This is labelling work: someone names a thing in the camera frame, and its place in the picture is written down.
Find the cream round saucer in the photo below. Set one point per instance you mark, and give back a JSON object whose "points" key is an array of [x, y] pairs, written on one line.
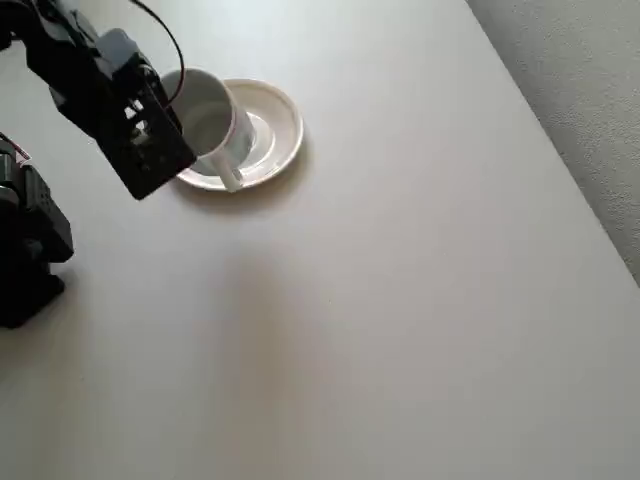
{"points": [[280, 120]]}

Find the white ceramic cup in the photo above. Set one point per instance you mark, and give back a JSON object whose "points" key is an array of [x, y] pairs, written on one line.
{"points": [[207, 115]]}

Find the grey gripper camera housing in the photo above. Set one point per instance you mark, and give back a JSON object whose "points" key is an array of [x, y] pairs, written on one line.
{"points": [[117, 47]]}

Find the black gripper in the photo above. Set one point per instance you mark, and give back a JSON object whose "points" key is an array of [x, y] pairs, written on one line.
{"points": [[159, 161]]}

